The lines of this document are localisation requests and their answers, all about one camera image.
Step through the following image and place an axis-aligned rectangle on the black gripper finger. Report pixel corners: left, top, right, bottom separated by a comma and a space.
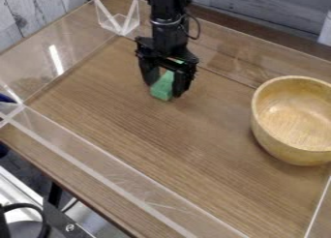
139, 58, 160, 86
172, 67, 196, 98

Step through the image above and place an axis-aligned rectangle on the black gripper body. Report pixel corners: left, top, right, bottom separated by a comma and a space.
135, 17, 199, 71

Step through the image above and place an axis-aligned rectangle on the green rectangular block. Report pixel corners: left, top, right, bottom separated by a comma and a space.
149, 70, 175, 102

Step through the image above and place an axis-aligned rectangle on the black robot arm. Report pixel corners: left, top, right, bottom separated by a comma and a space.
135, 0, 199, 98

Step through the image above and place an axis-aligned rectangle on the light wooden bowl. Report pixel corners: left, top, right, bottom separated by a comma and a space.
251, 75, 331, 166

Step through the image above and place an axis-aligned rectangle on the blue object at edge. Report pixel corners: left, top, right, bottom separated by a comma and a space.
0, 93, 16, 104

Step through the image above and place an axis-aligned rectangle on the black table leg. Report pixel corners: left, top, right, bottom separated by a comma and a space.
48, 183, 63, 208

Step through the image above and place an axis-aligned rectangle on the clear acrylic tray wall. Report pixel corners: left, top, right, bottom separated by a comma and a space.
0, 3, 331, 238

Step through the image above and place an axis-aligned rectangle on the black cable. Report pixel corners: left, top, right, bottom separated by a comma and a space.
0, 202, 52, 238

